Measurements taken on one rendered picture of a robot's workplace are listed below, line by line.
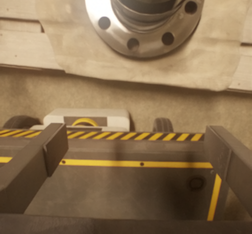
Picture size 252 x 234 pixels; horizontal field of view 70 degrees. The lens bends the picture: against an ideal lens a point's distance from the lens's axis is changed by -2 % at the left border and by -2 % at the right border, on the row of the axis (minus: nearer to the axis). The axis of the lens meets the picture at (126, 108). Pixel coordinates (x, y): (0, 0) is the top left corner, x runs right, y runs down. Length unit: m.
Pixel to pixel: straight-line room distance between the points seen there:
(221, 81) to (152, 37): 0.21
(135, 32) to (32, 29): 0.29
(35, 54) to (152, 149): 0.39
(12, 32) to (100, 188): 0.45
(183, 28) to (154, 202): 0.39
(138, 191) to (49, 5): 0.47
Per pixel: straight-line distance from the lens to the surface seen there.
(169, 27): 0.45
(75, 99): 0.69
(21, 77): 0.76
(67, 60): 0.50
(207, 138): 0.17
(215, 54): 0.53
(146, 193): 0.43
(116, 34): 0.45
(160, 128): 0.56
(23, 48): 0.58
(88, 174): 0.41
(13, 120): 0.68
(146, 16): 0.30
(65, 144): 0.17
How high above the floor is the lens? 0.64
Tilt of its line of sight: 72 degrees down
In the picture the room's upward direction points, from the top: 174 degrees counter-clockwise
